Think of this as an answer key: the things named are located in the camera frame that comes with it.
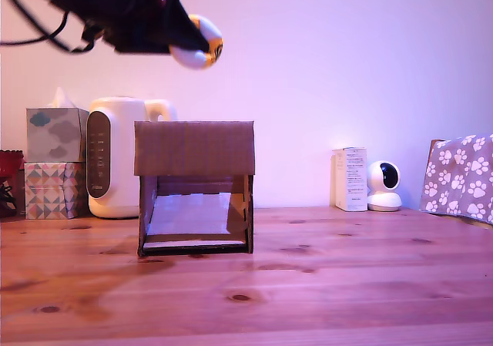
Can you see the yellow and white footbag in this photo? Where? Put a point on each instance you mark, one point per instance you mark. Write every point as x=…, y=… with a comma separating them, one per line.
x=206, y=39

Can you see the cardboard dice tower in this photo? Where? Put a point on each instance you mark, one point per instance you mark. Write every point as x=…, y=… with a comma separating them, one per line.
x=194, y=147

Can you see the white tissue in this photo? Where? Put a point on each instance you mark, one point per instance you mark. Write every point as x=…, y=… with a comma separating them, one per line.
x=61, y=98

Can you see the white electric kettle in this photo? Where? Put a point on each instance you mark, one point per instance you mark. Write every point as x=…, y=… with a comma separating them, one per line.
x=127, y=161

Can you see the cloud print tissue box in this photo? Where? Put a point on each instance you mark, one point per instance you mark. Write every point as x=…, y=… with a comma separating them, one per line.
x=54, y=134

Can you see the geometric print tissue box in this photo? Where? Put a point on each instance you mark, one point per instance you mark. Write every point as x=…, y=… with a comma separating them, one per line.
x=50, y=192

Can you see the red scalloped bowl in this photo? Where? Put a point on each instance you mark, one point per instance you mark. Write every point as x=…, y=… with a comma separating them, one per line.
x=10, y=163

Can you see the white printed carton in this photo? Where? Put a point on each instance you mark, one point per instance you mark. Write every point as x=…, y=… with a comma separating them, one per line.
x=351, y=180

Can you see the paw print cloth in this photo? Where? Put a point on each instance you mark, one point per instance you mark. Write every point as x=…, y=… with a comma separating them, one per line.
x=458, y=176

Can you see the small white round camera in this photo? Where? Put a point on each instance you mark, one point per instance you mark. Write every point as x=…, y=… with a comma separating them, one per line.
x=382, y=186

